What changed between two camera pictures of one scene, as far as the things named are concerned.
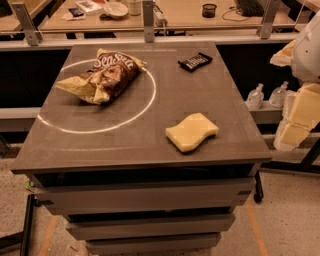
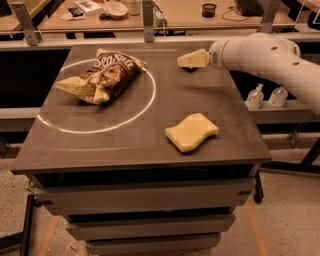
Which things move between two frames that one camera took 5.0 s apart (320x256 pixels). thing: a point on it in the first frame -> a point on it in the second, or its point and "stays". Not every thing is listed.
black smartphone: x=76 y=12 stays
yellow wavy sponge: x=191 y=132 stays
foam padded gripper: x=308 y=55 -> x=216 y=56
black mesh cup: x=209 y=10 stays
